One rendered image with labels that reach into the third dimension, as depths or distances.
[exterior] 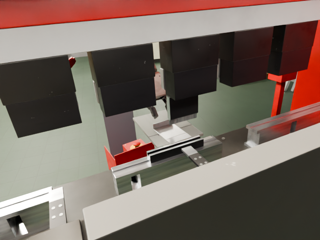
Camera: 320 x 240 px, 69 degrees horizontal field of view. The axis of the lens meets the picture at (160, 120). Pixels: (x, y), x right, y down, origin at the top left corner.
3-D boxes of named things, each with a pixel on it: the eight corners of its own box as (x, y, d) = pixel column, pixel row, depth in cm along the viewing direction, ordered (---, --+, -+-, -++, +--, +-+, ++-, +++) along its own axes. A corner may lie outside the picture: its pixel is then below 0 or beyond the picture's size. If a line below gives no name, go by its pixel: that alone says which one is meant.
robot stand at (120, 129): (120, 200, 192) (97, 83, 148) (141, 195, 196) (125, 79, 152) (123, 217, 176) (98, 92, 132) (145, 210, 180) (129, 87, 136)
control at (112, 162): (142, 156, 132) (139, 128, 124) (156, 171, 119) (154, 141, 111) (108, 169, 123) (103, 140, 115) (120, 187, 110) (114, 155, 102)
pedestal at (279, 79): (269, 131, 274) (280, 60, 237) (287, 140, 253) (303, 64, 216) (256, 135, 267) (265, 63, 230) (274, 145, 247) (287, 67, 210)
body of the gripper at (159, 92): (136, 70, 85) (147, 98, 83) (161, 65, 89) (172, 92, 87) (132, 79, 91) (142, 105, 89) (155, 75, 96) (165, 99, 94)
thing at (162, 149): (198, 142, 84) (198, 135, 82) (203, 146, 81) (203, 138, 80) (147, 158, 77) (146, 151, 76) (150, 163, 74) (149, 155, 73)
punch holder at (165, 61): (202, 83, 78) (202, 31, 71) (217, 90, 71) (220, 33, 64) (161, 92, 73) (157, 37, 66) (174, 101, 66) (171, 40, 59)
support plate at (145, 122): (170, 110, 105) (170, 108, 105) (203, 135, 84) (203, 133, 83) (133, 119, 99) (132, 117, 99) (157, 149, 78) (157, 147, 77)
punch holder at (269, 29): (248, 73, 85) (253, 25, 78) (266, 78, 78) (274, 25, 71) (214, 81, 80) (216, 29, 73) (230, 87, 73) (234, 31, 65)
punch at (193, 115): (195, 116, 78) (195, 89, 74) (198, 118, 76) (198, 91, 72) (167, 124, 74) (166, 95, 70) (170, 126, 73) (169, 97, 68)
